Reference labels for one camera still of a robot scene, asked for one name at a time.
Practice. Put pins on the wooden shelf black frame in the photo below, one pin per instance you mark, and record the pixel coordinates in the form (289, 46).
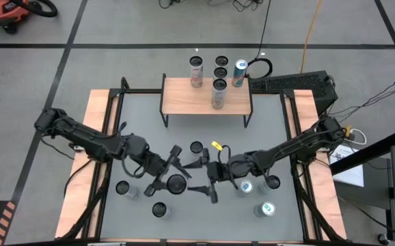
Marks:
(165, 119)

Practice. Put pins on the yellow tag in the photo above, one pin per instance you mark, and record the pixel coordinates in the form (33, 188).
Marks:
(217, 146)

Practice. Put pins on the black table frame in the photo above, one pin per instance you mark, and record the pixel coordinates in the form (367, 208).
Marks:
(139, 91)

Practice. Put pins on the silver can with blue print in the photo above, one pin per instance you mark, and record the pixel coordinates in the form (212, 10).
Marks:
(246, 186)

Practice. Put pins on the white paper sheet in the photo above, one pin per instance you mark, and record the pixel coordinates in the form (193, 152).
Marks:
(349, 167)

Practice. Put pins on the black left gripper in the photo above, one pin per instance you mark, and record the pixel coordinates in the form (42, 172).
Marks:
(156, 165)

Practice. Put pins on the light wooden board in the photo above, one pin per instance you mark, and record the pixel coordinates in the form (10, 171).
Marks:
(81, 191)
(320, 191)

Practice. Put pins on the orange shop vacuum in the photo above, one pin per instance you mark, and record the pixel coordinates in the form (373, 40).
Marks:
(2, 12)

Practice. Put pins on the white Celsius can blue band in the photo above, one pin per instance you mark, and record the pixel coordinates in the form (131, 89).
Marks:
(272, 182)
(196, 147)

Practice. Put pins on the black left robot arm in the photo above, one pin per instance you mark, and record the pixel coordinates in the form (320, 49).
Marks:
(81, 136)

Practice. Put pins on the yellow power plug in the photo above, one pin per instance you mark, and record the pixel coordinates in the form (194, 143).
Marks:
(348, 131)

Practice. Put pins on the black perforated computer case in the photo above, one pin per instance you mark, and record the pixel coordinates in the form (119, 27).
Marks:
(296, 87)

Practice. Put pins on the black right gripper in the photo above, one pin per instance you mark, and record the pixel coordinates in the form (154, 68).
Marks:
(221, 171)

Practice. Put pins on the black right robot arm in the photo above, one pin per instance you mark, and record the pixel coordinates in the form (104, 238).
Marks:
(286, 147)

